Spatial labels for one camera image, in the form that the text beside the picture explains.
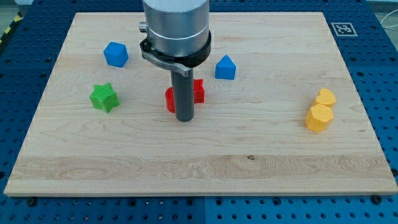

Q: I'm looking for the yellow heart block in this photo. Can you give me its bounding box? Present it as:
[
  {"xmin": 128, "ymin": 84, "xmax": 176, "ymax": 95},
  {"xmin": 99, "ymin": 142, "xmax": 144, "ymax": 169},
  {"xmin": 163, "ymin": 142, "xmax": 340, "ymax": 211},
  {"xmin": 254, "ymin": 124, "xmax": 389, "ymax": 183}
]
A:
[{"xmin": 313, "ymin": 88, "xmax": 336, "ymax": 108}]

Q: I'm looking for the white fiducial marker tag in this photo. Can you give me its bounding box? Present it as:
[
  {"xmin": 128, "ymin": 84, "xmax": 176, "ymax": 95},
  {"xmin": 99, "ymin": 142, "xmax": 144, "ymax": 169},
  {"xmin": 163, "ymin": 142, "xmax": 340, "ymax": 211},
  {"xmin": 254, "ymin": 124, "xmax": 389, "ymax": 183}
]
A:
[{"xmin": 331, "ymin": 22, "xmax": 358, "ymax": 37}]

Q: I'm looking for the red circle block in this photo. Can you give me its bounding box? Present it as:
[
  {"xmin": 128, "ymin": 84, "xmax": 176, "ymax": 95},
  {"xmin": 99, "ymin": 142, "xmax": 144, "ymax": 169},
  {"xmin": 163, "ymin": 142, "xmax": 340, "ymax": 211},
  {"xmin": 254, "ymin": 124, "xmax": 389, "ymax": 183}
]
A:
[{"xmin": 165, "ymin": 87, "xmax": 175, "ymax": 113}]

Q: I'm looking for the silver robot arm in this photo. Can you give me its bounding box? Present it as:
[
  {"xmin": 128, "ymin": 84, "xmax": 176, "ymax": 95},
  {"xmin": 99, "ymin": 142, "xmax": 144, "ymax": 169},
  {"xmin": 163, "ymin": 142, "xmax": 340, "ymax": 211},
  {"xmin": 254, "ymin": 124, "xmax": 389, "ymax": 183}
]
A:
[{"xmin": 139, "ymin": 0, "xmax": 211, "ymax": 122}]

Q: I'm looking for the yellow hexagon block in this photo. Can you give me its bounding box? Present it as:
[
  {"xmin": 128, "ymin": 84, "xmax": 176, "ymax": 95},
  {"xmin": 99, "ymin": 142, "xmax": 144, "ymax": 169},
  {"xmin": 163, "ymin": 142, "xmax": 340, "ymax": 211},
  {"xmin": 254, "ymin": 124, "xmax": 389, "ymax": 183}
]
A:
[{"xmin": 305, "ymin": 104, "xmax": 334, "ymax": 133}]

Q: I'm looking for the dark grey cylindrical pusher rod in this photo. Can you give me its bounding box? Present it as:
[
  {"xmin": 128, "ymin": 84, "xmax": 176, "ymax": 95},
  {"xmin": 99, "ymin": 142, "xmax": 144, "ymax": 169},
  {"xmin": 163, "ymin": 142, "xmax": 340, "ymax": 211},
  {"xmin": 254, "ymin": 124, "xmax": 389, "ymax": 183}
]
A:
[{"xmin": 171, "ymin": 69, "xmax": 194, "ymax": 122}]

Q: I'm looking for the blue pentagon house block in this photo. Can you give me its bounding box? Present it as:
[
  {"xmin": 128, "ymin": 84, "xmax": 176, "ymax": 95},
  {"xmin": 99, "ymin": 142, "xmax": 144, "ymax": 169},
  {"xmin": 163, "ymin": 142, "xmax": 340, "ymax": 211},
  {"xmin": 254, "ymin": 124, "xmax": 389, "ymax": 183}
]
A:
[{"xmin": 215, "ymin": 55, "xmax": 236, "ymax": 80}]

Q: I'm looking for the green star block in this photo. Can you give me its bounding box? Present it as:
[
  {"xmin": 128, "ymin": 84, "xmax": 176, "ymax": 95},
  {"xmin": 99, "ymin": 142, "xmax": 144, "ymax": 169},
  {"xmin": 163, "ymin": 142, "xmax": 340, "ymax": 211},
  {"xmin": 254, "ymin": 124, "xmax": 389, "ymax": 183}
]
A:
[{"xmin": 90, "ymin": 83, "xmax": 120, "ymax": 113}]

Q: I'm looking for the black tool clamp with lever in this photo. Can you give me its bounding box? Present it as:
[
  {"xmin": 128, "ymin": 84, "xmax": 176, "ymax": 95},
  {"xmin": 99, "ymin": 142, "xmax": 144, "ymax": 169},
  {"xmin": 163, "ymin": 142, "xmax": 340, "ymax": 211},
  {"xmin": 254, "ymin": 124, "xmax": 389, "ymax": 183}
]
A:
[{"xmin": 139, "ymin": 31, "xmax": 211, "ymax": 77}]

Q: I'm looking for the blue cube block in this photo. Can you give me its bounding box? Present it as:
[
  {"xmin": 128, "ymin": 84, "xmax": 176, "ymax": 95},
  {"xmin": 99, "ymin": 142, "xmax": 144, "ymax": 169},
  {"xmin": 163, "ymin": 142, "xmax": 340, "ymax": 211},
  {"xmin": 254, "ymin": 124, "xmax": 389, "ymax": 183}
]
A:
[{"xmin": 103, "ymin": 42, "xmax": 129, "ymax": 68}]

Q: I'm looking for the light wooden board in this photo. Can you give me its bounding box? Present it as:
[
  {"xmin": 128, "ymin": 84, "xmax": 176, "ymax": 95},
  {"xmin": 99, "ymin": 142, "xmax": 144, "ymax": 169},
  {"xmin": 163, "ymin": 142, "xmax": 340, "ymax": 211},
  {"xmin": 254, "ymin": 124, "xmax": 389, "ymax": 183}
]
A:
[{"xmin": 4, "ymin": 12, "xmax": 397, "ymax": 197}]

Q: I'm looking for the white cable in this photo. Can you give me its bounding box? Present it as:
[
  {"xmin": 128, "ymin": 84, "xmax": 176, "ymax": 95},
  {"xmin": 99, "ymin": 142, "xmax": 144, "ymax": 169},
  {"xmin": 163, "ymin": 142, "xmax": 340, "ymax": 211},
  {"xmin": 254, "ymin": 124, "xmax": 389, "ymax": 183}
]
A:
[{"xmin": 379, "ymin": 8, "xmax": 398, "ymax": 30}]

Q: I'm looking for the red star block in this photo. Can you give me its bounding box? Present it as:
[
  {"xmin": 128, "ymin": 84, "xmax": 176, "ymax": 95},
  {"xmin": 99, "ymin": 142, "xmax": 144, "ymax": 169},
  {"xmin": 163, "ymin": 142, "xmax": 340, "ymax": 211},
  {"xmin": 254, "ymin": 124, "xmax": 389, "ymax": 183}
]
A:
[{"xmin": 193, "ymin": 79, "xmax": 205, "ymax": 104}]

